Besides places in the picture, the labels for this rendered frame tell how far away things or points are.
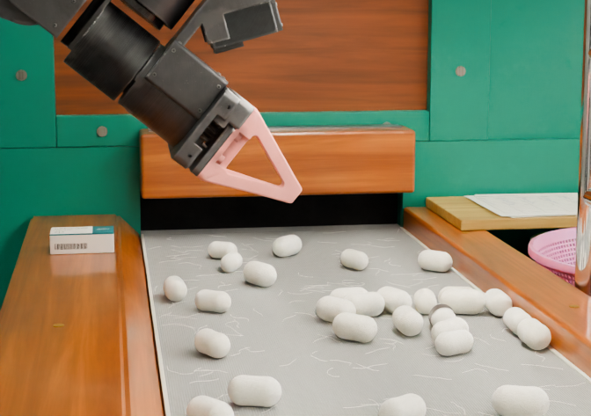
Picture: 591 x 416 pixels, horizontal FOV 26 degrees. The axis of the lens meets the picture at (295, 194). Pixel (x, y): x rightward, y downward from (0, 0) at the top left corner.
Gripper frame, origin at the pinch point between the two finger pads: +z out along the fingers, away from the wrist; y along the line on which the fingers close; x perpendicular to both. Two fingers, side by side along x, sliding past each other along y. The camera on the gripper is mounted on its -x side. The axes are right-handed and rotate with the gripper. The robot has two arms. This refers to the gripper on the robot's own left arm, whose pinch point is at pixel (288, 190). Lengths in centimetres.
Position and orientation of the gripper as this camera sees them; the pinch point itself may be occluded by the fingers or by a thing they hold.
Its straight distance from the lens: 99.3
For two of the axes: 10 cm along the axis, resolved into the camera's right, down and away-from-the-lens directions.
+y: -1.3, -1.5, 9.8
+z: 7.7, 6.1, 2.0
